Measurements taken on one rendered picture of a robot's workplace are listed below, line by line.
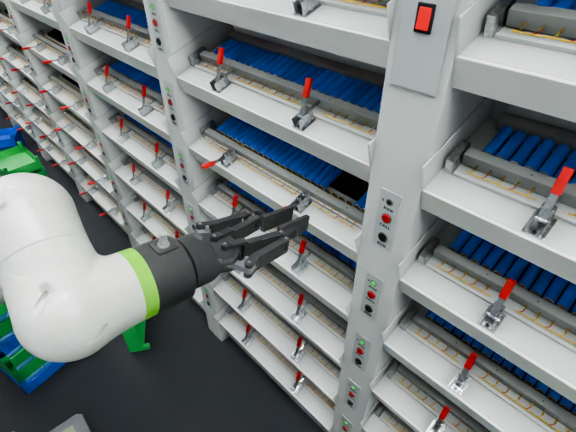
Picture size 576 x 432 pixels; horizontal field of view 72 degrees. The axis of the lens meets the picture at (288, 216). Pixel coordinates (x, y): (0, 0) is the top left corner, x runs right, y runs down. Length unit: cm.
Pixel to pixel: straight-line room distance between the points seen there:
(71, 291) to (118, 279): 5
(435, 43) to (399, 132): 13
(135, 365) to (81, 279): 137
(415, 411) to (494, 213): 59
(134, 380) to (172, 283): 131
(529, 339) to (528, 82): 40
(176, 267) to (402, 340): 56
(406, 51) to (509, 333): 46
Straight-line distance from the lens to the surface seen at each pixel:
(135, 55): 130
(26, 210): 52
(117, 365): 187
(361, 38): 64
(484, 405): 90
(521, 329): 76
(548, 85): 54
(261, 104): 88
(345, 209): 84
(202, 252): 55
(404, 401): 108
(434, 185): 65
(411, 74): 59
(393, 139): 64
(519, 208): 64
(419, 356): 92
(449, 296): 76
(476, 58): 56
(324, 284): 100
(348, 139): 74
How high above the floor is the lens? 148
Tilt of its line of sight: 38 degrees down
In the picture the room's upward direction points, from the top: straight up
